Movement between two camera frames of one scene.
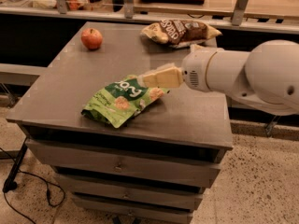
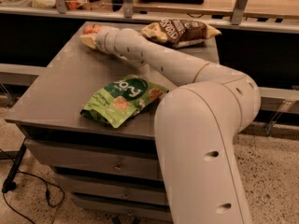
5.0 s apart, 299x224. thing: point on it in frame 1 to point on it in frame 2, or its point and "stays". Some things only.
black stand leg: (9, 184) stays
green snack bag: (119, 101) stays
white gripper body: (194, 68) to (101, 40)
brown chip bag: (178, 34) stays
